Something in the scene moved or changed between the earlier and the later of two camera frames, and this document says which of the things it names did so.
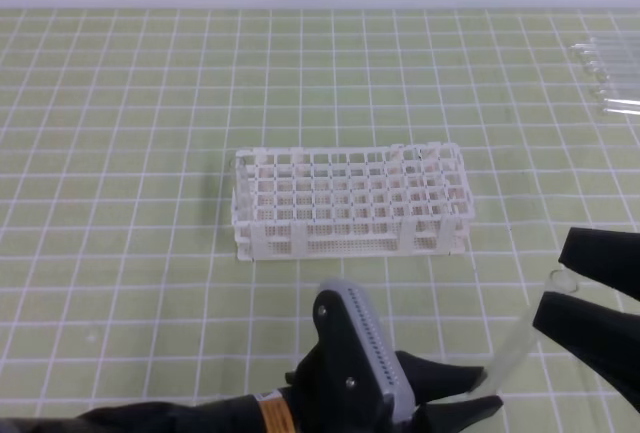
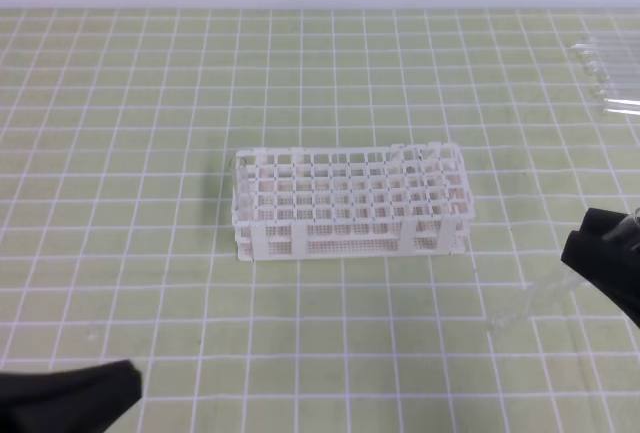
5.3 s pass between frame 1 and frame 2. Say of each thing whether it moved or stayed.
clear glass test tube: moved
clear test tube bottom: stayed
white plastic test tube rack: stayed
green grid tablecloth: stayed
